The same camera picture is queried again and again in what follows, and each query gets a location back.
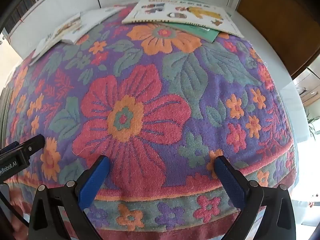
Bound light wooden drawer unit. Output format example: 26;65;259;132
292;66;320;112

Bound white illustrated book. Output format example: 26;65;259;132
29;12;87;65

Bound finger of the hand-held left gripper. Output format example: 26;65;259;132
15;134;46;155

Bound white thin book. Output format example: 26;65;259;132
61;6;127;45

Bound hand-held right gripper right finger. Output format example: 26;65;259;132
213;155;297;240

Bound brown wooden cabinet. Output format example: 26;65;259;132
236;0;320;80

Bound green book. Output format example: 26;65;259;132
162;21;221;43

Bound black cable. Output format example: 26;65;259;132
0;183;30;228

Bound green potted plant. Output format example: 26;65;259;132
306;111;320;140

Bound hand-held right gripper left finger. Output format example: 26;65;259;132
27;155;111;240

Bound white animal picture book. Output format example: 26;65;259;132
122;0;245;39

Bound floral woven blanket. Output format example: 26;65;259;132
0;1;300;240

